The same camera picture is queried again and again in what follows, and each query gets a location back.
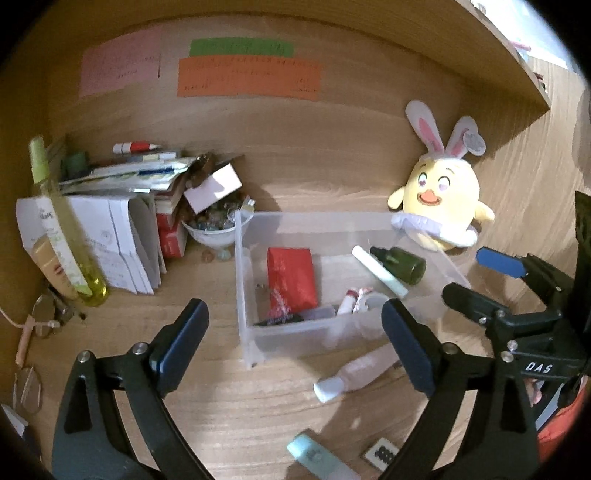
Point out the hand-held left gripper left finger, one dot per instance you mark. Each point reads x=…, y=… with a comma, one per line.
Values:
x=184, y=341

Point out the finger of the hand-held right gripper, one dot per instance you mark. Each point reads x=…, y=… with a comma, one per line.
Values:
x=475, y=307
x=501, y=261

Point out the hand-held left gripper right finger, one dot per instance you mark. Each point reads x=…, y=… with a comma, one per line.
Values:
x=406, y=341

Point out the small red and white tube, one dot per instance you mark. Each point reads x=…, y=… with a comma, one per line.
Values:
x=346, y=302

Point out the white and green tube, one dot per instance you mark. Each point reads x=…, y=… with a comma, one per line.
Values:
x=378, y=272

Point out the dark green dropper bottle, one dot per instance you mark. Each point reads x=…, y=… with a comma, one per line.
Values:
x=406, y=266

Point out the black packet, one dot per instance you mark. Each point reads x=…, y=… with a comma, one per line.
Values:
x=277, y=319

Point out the clear plastic bin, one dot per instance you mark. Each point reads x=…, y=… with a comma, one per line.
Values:
x=332, y=272

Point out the person's right forearm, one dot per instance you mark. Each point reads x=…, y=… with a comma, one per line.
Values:
x=568, y=424

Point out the person's right hand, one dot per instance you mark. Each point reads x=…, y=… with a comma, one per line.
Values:
x=533, y=392

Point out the clear tape roll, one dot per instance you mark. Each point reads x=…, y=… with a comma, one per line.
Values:
x=376, y=300

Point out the clear bottle with white cap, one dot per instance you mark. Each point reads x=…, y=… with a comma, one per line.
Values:
x=360, y=371

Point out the yellow chick plush toy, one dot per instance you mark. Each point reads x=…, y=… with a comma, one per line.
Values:
x=443, y=194

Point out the red box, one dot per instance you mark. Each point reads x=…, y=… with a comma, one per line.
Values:
x=173, y=242
x=166, y=220

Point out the white bowl of marbles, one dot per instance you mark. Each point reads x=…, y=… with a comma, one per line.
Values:
x=212, y=237

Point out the small dotted card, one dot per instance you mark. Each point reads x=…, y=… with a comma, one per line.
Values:
x=381, y=454

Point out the white folded papers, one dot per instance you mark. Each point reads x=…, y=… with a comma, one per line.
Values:
x=115, y=244

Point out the red packet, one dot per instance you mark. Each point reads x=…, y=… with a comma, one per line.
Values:
x=291, y=277

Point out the round eyeglasses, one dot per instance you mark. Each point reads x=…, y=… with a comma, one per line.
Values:
x=44, y=314

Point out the teal tube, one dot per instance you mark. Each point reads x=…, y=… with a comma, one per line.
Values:
x=314, y=454

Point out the small white box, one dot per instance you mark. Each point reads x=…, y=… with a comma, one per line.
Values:
x=212, y=189

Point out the beige cream tube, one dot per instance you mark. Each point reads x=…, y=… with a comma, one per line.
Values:
x=48, y=263

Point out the yellow-green spray bottle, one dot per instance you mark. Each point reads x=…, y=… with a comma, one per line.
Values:
x=60, y=221

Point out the stack of books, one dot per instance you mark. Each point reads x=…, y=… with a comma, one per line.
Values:
x=129, y=173

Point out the red and white marker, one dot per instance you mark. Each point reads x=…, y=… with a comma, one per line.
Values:
x=136, y=147

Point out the dark green cup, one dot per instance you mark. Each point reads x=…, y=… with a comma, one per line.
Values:
x=74, y=164

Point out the wooden shelf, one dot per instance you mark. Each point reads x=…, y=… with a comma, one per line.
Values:
x=369, y=27

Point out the orange paper note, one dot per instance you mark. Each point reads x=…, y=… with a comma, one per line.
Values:
x=249, y=78

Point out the pink paper note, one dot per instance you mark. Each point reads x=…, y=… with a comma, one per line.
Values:
x=120, y=62

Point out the green paper note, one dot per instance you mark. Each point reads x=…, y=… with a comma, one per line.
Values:
x=240, y=47

